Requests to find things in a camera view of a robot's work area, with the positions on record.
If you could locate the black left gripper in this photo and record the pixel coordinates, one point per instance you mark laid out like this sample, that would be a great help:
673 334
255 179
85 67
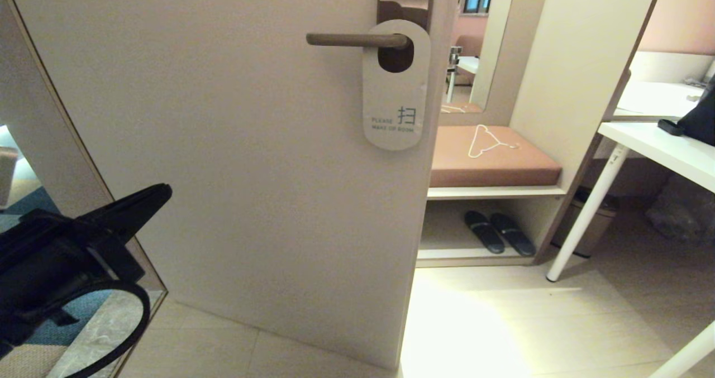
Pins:
50 261

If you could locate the blue do-not-disturb door sign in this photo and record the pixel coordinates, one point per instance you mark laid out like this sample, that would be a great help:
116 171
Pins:
394 99

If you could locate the grey marble door threshold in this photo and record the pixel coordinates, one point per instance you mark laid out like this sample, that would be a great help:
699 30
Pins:
111 322

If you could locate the beige wooden door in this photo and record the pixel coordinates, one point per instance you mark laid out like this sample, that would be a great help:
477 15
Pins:
223 143

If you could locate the dark slipper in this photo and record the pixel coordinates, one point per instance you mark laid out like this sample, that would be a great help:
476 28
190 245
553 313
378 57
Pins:
485 233
513 235

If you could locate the brown bench cushion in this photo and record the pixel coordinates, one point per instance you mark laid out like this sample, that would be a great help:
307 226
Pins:
503 168

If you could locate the beige waste bin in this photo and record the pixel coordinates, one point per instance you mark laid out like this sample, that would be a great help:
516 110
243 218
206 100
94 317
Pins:
592 227

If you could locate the beige wardrobe shelf unit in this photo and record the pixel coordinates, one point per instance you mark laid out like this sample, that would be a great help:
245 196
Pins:
586 32

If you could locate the white table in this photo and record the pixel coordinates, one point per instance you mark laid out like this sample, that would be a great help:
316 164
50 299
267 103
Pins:
659 143

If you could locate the white washbasin counter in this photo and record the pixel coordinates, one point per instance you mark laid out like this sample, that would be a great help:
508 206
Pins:
653 99

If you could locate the small black case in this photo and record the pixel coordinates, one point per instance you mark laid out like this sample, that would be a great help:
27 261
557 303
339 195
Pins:
670 128

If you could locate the grey plastic bag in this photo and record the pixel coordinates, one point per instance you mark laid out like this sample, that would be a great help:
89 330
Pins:
681 216

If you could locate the black bag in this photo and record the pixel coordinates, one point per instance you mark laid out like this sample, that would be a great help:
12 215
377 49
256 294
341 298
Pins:
701 121

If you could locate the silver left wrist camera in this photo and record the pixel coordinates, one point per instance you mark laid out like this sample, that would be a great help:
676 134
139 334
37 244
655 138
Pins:
6 177

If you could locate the wall mirror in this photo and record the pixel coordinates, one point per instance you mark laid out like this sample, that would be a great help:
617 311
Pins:
475 82

